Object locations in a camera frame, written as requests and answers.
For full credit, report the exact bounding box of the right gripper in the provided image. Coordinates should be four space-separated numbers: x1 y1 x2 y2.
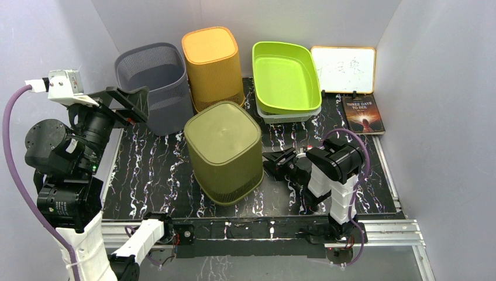
262 146 306 187

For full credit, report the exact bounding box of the olive green slatted basket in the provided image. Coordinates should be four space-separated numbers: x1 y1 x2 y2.
184 101 264 206

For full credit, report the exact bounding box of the orange slatted plastic basket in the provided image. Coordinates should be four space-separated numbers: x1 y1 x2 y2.
181 26 246 112

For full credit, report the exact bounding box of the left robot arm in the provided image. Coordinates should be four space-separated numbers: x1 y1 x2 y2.
25 87 175 280

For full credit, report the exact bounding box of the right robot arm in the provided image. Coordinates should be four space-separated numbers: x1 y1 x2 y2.
262 137 367 242

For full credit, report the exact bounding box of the white perforated plastic tray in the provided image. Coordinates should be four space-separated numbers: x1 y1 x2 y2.
256 99 322 124

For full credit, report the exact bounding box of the grey slatted plastic basket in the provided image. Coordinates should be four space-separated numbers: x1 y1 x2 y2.
114 42 194 136

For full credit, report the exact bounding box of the lime green plastic tub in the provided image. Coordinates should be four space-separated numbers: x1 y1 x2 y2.
252 41 322 115

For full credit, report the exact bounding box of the dark paperback book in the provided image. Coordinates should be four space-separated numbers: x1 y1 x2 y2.
342 94 385 135

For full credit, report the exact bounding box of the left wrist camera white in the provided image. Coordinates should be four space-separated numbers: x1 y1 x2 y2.
25 69 98 107

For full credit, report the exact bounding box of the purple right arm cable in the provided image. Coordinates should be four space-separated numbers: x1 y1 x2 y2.
302 128 371 267

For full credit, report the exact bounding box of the small whiteboard orange frame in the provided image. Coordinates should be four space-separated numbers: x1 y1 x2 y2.
311 46 376 94

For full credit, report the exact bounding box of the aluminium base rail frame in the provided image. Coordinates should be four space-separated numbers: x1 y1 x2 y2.
68 219 436 281

